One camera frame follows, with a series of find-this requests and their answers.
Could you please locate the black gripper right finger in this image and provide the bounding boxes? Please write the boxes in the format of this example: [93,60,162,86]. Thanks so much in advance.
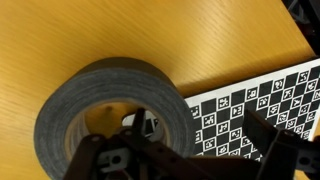
[242,109,320,180]

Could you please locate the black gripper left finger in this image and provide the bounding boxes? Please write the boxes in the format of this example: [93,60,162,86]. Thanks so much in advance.
[63,107,214,180]

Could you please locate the black duct tape roll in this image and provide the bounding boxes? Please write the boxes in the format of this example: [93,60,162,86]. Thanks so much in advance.
[33,57,196,180]

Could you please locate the black white calibration checkerboard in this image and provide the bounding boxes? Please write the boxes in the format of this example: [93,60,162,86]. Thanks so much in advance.
[184,58,320,162]

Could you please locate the dark chair base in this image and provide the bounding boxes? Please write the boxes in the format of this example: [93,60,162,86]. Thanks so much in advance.
[281,0,320,56]

